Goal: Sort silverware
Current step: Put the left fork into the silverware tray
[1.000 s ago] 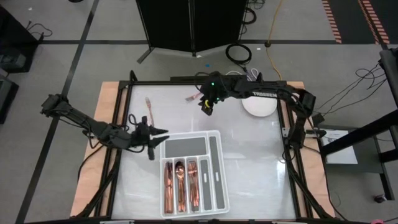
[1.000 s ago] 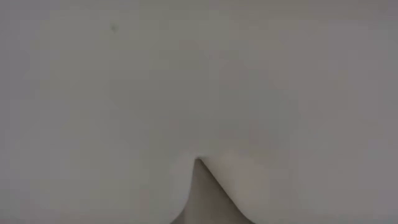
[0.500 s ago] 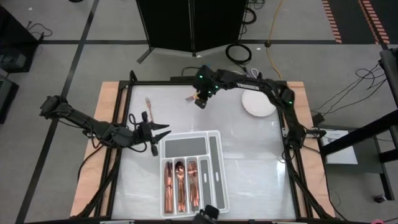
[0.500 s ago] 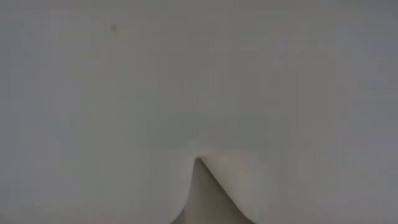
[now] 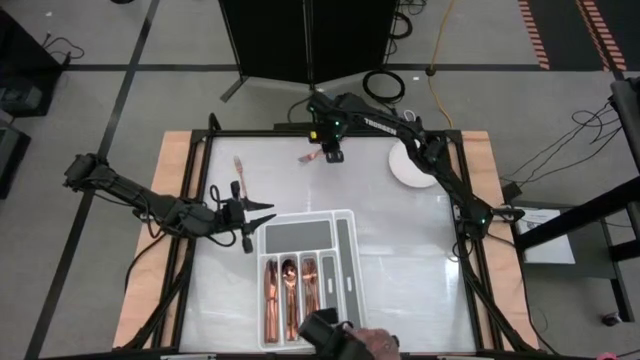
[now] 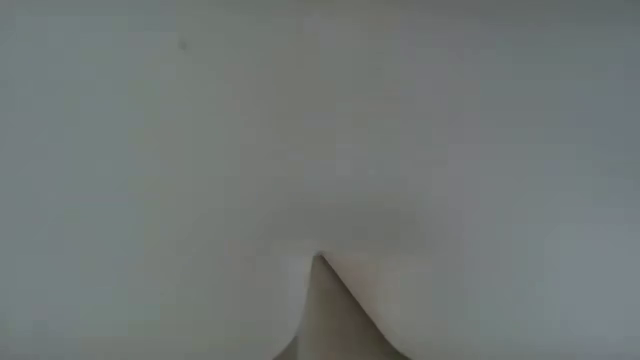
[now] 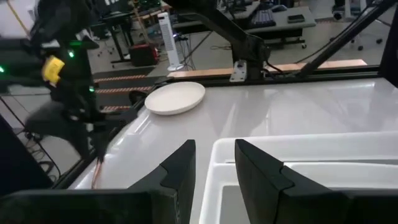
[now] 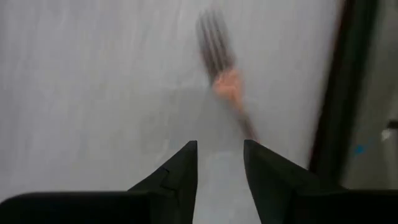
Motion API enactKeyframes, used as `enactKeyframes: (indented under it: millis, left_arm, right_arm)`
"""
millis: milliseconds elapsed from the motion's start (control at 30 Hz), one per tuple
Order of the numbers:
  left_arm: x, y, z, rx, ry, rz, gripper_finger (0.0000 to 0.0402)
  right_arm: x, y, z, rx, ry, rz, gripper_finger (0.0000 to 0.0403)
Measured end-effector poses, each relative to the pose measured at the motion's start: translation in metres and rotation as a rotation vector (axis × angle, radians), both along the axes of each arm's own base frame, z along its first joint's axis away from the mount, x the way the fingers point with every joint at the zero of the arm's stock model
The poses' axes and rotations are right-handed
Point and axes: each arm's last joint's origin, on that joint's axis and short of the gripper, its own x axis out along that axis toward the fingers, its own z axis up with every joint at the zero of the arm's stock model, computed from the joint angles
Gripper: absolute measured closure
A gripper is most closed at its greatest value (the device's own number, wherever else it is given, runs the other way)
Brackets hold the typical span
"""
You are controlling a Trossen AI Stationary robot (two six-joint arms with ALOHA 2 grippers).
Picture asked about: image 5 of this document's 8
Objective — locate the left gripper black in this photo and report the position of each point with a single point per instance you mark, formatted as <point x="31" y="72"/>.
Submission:
<point x="232" y="217"/>

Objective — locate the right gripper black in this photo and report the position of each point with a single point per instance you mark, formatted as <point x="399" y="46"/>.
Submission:
<point x="330" y="117"/>

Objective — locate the copper spoon and fork crossed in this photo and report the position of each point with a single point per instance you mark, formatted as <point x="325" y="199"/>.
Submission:
<point x="290" y="287"/>

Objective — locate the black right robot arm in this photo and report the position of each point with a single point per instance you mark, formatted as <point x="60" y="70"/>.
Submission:
<point x="385" y="125"/>

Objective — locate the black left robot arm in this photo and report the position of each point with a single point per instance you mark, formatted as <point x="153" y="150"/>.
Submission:
<point x="150" y="202"/>

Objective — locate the white plastic cutlery tray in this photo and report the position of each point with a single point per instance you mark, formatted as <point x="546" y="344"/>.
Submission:
<point x="300" y="236"/>

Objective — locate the white round plate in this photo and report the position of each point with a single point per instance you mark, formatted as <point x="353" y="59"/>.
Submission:
<point x="407" y="172"/>

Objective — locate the black folding panel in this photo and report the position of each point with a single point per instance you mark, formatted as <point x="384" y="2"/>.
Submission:
<point x="300" y="40"/>

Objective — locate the person's hand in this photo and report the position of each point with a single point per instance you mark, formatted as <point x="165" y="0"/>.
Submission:
<point x="377" y="342"/>

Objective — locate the white paper sheet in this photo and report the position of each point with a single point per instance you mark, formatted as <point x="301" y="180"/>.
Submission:
<point x="550" y="245"/>

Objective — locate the black metal stand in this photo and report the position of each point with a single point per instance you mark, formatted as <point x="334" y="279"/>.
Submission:
<point x="600" y="205"/>

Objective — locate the black cabinet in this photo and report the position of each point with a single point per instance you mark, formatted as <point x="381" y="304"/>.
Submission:
<point x="25" y="65"/>

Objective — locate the pink round object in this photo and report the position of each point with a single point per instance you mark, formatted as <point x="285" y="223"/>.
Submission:
<point x="607" y="356"/>

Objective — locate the black metal table frame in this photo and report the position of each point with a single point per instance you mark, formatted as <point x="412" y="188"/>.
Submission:
<point x="325" y="133"/>

